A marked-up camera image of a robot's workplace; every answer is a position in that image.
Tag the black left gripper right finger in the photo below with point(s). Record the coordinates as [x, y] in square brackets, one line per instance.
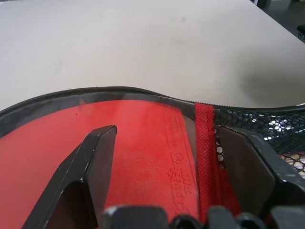
[269, 171]

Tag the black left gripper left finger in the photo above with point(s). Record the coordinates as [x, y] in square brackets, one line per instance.
[81, 171]

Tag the red table tennis paddle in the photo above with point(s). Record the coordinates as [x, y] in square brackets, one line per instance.
[143, 148]

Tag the black red paddle case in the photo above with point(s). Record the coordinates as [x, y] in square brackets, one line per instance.
[205, 143]

